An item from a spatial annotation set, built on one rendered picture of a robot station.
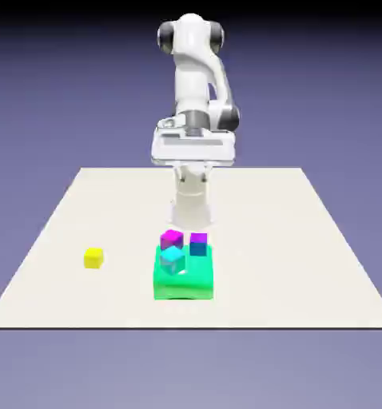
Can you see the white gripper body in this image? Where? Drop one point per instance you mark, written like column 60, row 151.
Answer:
column 192, row 153

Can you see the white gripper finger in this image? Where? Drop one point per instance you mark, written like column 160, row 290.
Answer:
column 205, row 174
column 179, row 174

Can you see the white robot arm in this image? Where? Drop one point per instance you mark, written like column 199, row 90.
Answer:
column 191, row 80

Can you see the small magenta cube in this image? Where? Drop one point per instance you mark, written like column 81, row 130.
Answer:
column 171, row 238

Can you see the small purple cube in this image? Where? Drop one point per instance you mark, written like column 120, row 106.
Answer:
column 198, row 244

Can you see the small cyan cube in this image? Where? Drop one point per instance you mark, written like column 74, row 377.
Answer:
column 172, row 260

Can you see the small yellow cube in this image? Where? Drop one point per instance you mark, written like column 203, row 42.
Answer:
column 93, row 258

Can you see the large green box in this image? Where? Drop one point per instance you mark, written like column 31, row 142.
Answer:
column 184, row 286

